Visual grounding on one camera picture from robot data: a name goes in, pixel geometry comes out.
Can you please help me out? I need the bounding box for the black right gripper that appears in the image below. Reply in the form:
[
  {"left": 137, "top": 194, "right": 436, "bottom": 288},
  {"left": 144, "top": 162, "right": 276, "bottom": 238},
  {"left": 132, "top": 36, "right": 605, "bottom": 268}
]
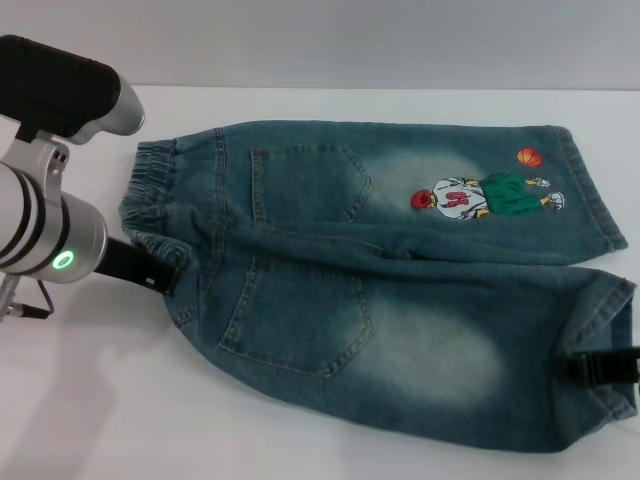
[{"left": 558, "top": 344, "right": 640, "bottom": 389}]

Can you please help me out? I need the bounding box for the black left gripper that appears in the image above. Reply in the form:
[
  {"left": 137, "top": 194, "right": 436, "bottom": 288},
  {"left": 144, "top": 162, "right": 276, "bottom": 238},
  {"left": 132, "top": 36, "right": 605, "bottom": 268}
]
[{"left": 93, "top": 237, "right": 183, "bottom": 298}]

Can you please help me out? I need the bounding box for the blue denim shorts cartoon print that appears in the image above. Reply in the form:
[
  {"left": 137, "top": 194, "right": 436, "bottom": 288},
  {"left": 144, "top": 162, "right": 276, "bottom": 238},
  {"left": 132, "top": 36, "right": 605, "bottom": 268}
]
[{"left": 117, "top": 118, "right": 640, "bottom": 459}]

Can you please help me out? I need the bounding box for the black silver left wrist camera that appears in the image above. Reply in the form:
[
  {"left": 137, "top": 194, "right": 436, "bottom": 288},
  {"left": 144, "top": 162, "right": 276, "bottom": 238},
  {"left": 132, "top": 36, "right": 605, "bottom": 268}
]
[{"left": 0, "top": 33, "right": 147, "bottom": 147}]

